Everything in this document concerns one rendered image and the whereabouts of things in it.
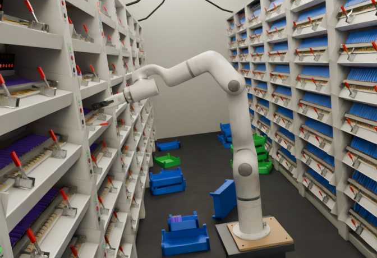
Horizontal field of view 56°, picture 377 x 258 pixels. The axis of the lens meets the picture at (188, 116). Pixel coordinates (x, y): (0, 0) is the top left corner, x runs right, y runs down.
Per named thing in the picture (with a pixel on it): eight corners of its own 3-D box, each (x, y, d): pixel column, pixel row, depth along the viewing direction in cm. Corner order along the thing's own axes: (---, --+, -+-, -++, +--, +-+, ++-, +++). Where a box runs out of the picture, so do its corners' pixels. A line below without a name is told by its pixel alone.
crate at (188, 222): (170, 225, 263) (169, 214, 264) (197, 222, 264) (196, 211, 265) (168, 231, 233) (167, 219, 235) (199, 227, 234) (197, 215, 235)
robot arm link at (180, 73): (181, 44, 172) (127, 70, 179) (191, 73, 166) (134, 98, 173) (187, 52, 180) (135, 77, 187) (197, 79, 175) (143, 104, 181)
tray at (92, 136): (111, 123, 198) (114, 106, 196) (86, 150, 138) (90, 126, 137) (74, 116, 196) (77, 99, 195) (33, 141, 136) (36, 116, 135)
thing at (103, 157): (116, 156, 201) (120, 132, 199) (93, 197, 141) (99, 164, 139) (80, 150, 199) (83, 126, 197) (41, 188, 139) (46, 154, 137)
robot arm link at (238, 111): (234, 178, 173) (235, 167, 189) (259, 175, 171) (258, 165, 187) (220, 75, 165) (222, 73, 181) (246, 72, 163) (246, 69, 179)
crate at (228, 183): (237, 203, 288) (228, 202, 292) (235, 179, 284) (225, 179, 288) (221, 220, 262) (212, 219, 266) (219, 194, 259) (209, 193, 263)
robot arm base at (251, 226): (265, 220, 191) (263, 187, 188) (274, 238, 173) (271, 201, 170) (230, 224, 191) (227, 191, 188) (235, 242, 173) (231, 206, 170)
